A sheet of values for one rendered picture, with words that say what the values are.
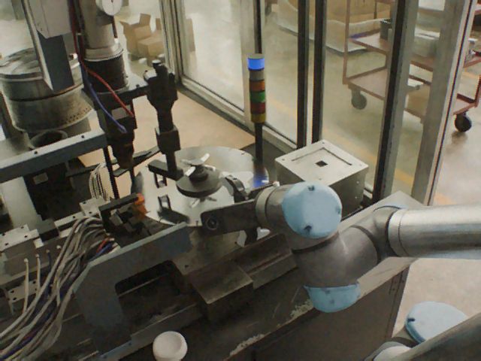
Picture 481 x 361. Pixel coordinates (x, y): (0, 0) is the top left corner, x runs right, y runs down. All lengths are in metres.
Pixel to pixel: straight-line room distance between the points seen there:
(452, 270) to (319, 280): 1.70
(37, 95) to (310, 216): 1.13
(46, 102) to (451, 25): 1.18
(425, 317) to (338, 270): 0.19
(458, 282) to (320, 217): 1.70
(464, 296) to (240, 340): 1.40
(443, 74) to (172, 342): 0.80
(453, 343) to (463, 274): 1.79
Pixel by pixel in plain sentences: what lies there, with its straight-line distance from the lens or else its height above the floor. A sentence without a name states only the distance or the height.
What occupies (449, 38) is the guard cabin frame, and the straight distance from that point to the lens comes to 1.02.
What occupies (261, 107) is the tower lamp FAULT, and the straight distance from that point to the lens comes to 1.28.
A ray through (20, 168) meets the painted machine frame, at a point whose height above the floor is 1.03.
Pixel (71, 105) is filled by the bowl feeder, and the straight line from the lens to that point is 1.59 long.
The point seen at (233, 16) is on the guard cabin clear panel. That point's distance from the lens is 1.67.
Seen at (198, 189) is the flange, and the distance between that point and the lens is 1.06.
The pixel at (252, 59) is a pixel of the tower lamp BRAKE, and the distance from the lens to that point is 1.22.
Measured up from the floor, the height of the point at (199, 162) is 1.00.
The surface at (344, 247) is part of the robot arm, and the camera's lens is 0.68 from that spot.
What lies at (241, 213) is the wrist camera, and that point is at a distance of 0.78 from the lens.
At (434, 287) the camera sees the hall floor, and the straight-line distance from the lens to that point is 2.22.
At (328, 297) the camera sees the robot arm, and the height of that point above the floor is 1.06.
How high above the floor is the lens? 1.57
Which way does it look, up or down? 34 degrees down
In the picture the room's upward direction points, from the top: 3 degrees counter-clockwise
